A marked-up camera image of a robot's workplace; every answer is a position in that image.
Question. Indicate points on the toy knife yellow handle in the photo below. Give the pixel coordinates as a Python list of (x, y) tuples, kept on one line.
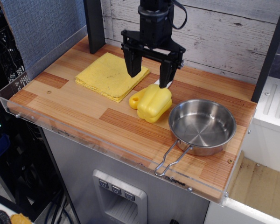
[(135, 98)]

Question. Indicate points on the white toy sink counter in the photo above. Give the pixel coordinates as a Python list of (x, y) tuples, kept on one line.
[(262, 141)]

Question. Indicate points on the black perforated crate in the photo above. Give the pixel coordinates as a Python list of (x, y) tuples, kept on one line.
[(11, 63)]

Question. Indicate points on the clear acrylic table guard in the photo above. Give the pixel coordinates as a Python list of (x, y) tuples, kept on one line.
[(55, 102)]

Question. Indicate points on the black vertical post left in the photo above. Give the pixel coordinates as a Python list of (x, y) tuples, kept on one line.
[(94, 23)]

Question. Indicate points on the black vertical post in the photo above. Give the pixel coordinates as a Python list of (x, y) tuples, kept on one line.
[(94, 23), (267, 64)]

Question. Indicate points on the blue fabric panel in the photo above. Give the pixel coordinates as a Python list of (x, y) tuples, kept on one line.
[(44, 29)]

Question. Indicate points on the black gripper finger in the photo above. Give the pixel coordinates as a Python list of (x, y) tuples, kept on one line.
[(133, 60), (167, 73)]

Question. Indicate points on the black vertical post right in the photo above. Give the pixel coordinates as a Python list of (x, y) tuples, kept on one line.
[(267, 64)]

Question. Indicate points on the stainless steel pan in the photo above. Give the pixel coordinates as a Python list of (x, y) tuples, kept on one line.
[(200, 127)]

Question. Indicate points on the folded yellow towel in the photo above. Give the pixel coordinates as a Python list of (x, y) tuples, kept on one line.
[(108, 77)]

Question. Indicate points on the silver toy fridge cabinet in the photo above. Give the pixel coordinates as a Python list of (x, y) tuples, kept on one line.
[(76, 163)]

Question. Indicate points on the yellow toy bell pepper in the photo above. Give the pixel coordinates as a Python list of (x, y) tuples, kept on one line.
[(154, 103)]

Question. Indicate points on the ice dispenser panel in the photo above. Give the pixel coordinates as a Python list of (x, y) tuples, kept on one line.
[(120, 201)]

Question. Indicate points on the yellow object bottom left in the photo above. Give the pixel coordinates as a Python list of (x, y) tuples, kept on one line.
[(20, 219)]

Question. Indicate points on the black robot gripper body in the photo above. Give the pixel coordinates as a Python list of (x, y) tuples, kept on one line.
[(153, 40)]

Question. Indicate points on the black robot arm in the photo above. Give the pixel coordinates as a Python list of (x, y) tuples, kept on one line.
[(155, 4)]

